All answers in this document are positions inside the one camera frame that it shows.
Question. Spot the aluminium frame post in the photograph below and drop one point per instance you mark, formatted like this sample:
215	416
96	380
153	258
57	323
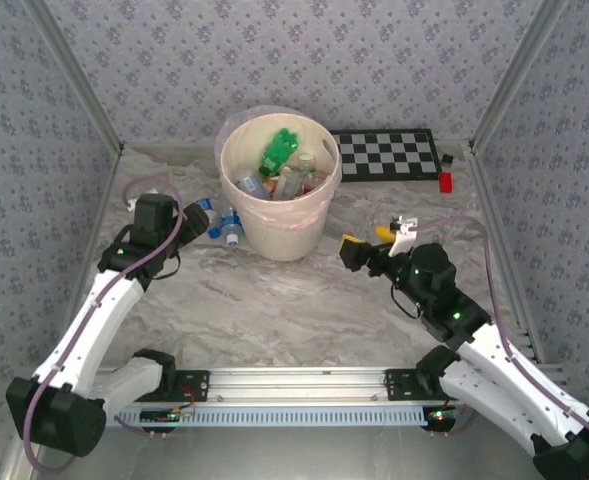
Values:
515	75
80	75

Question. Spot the left circuit board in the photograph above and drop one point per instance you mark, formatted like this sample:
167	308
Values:
166	415

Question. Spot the small black block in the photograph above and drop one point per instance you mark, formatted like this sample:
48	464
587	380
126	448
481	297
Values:
446	160

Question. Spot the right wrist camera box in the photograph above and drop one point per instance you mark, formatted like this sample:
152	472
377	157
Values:
404	242

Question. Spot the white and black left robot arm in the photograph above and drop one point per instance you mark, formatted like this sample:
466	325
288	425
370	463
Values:
89	330

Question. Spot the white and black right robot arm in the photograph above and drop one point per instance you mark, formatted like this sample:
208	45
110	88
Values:
499	380

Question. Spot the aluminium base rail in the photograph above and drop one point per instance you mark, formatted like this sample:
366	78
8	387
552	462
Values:
299	382

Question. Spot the clear bottle blue label white cap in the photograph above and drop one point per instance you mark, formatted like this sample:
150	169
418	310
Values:
230	220

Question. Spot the right circuit board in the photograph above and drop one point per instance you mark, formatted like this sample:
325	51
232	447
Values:
439	415

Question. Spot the circuit board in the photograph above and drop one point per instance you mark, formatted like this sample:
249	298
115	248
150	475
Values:
439	415
166	415

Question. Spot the large clear plastic bottle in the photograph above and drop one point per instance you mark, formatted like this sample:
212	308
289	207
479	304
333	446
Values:
289	181

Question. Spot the cream plastic bin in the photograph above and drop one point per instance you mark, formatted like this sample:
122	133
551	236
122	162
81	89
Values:
284	240

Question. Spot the small red block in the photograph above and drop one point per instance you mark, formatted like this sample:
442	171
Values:
445	183

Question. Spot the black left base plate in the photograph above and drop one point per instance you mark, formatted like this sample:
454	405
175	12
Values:
196	385

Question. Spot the aluminium right frame post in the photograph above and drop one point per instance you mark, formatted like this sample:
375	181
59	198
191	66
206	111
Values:
515	75

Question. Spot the aluminium right side rail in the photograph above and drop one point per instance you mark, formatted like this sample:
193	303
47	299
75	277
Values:
479	170

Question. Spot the aluminium left frame post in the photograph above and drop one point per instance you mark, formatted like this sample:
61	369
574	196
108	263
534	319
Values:
80	75

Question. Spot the clear bottle green label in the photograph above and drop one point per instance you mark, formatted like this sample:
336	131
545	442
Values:
306	162

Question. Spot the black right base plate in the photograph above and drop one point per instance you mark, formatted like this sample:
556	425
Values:
399	385

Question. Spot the aluminium left side rail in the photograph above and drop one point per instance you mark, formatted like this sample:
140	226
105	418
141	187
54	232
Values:
105	200

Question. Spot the black and grey checkerboard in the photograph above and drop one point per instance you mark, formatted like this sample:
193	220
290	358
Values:
389	155

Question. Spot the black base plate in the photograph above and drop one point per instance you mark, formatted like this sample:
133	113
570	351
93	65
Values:
196	385
399	385

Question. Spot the green plastic bottle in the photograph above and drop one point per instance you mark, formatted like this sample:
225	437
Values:
278	150

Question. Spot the orange label plastic bottle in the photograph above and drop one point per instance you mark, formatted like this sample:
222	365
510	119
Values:
314	181

